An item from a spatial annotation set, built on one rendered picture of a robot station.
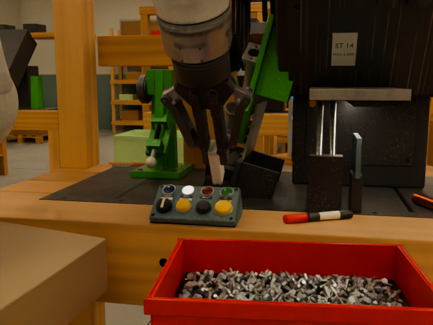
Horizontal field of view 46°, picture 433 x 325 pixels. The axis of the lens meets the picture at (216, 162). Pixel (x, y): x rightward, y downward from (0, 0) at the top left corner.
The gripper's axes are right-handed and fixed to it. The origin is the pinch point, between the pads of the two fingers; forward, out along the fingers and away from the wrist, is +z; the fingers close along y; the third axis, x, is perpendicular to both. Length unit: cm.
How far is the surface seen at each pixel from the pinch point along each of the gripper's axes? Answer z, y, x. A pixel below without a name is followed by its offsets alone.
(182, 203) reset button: 10.0, -7.1, -0.1
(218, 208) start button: 10.0, -0.6, -0.8
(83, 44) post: 19, -52, 66
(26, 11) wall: 463, -650, 956
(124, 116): 615, -391, 765
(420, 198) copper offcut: 23.5, 35.4, 15.8
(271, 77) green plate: 5.4, 5.9, 30.8
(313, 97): -2.6, 14.4, 13.5
